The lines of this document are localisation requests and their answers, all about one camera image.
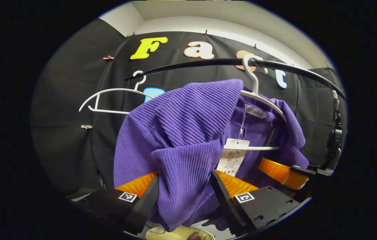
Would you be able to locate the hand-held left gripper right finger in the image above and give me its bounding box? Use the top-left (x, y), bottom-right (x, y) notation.
top-left (210, 169), bottom-right (301, 235)

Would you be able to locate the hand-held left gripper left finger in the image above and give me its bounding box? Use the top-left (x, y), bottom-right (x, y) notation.
top-left (70, 172), bottom-right (160, 235)

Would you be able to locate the beige laundry hamper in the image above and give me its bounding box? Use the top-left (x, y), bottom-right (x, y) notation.
top-left (146, 225), bottom-right (215, 240)

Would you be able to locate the purple ribbed garment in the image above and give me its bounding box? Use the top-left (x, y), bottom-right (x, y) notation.
top-left (113, 79), bottom-right (309, 233)

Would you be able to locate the white clothes hanger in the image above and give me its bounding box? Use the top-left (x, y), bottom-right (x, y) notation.
top-left (223, 54), bottom-right (287, 151)
top-left (79, 70), bottom-right (154, 115)

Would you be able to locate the black clothes rack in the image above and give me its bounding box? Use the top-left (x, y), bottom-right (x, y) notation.
top-left (124, 58), bottom-right (346, 100)

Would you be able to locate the black backdrop cloth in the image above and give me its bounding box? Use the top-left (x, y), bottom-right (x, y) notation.
top-left (30, 18), bottom-right (347, 200)

